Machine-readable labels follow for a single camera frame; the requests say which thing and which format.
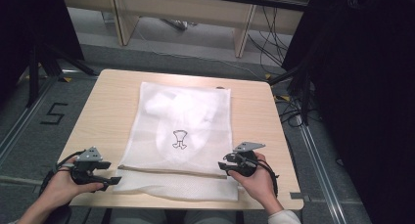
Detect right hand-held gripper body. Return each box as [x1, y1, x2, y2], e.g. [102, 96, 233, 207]
[232, 141, 266, 178]

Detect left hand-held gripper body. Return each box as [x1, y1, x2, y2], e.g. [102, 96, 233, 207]
[70, 146, 104, 186]

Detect white mesh laundry bag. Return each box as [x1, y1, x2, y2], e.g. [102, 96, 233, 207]
[112, 81, 240, 202]

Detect person's right hand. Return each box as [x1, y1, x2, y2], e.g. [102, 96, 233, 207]
[228, 152, 285, 216]

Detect person's left hand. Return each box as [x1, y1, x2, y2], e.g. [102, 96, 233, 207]
[40, 156, 106, 212]

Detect grey tape strip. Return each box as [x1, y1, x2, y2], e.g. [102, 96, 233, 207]
[289, 191, 311, 202]

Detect white garment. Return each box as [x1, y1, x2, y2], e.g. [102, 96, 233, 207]
[144, 90, 218, 163]

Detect black metal stand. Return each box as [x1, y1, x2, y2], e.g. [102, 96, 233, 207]
[24, 43, 99, 109]
[268, 63, 315, 126]

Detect black curtain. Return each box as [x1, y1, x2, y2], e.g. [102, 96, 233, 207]
[282, 0, 415, 224]
[0, 0, 85, 100]

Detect grey metal object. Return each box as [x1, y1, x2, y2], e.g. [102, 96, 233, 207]
[160, 18, 199, 31]

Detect light wooden desk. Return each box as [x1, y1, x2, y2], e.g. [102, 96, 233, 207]
[60, 0, 314, 59]

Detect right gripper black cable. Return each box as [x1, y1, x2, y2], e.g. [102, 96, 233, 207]
[257, 158, 280, 199]

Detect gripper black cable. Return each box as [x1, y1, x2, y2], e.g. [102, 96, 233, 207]
[257, 158, 280, 199]
[38, 150, 86, 197]

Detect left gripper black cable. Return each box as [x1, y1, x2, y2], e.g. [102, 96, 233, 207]
[38, 150, 86, 197]

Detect tangled black cable bundle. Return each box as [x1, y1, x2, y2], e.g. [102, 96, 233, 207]
[274, 95, 322, 128]

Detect metal floor rail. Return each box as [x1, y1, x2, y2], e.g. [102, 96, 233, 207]
[298, 122, 347, 224]
[0, 76, 57, 164]

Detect thin white floor cable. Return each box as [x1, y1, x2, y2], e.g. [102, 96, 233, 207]
[133, 22, 269, 82]

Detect black floor cables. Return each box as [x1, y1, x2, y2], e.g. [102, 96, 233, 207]
[247, 5, 290, 75]

